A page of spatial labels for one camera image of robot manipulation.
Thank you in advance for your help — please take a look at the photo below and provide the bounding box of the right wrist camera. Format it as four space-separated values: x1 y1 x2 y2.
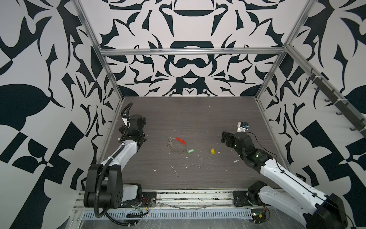
236 122 249 133

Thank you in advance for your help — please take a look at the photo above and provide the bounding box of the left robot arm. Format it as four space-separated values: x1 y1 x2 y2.
83 114 146 210

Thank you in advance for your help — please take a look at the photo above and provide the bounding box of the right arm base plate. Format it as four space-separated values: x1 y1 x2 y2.
233 190 257 208

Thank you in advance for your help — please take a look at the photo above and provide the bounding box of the black corrugated cable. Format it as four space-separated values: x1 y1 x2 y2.
93 157 135 227

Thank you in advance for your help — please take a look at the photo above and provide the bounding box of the wall hook rack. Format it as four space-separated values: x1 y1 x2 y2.
307 69 366 138

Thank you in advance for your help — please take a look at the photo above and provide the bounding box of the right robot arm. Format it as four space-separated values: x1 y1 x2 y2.
221 132 348 229

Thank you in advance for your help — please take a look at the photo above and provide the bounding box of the small circuit board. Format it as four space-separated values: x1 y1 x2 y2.
251 209 270 225

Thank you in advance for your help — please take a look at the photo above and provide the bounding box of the slotted cable duct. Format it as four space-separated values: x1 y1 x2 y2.
79 208 252 220

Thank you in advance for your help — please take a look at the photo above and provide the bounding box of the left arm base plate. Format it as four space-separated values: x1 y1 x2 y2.
121 191 157 208

